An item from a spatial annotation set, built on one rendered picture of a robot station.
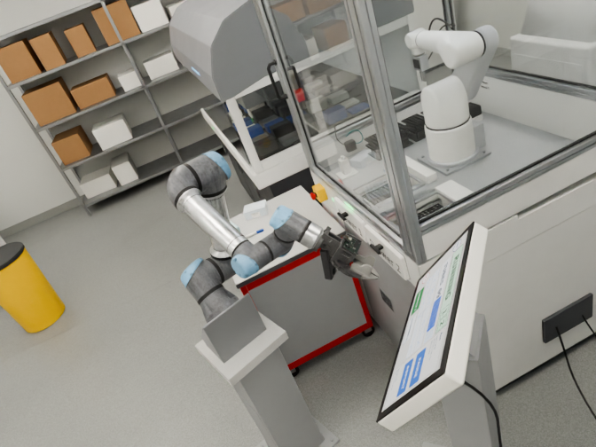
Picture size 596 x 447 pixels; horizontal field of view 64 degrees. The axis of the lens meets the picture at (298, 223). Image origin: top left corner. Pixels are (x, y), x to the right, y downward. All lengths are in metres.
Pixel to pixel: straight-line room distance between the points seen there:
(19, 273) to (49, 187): 2.41
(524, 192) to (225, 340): 1.20
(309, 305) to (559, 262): 1.14
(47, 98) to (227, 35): 3.34
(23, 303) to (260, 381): 2.64
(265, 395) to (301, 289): 0.59
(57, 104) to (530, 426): 5.00
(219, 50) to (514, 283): 1.76
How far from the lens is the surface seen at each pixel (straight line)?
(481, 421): 1.51
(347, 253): 1.38
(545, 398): 2.48
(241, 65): 2.61
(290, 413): 2.19
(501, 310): 2.09
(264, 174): 2.79
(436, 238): 1.68
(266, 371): 1.98
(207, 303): 1.82
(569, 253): 2.19
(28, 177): 6.39
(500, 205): 1.79
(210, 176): 1.64
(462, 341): 1.12
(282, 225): 1.39
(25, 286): 4.19
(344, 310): 2.56
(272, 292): 2.32
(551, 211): 1.98
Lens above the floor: 2.03
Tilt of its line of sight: 31 degrees down
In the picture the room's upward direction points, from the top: 21 degrees counter-clockwise
